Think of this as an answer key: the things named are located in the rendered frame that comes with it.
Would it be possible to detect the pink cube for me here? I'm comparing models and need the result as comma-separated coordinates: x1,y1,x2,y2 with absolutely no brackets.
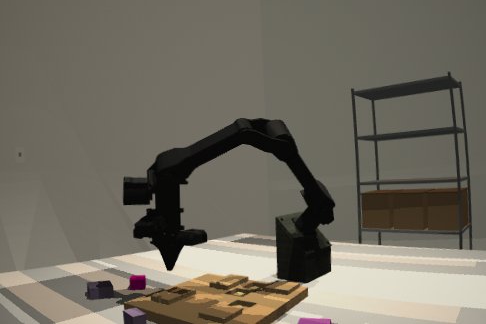
297,318,331,324

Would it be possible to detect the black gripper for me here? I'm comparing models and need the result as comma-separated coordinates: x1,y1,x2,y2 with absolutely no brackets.
150,204,207,272

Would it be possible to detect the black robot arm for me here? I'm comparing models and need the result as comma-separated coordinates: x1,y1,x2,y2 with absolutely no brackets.
123,118,335,238

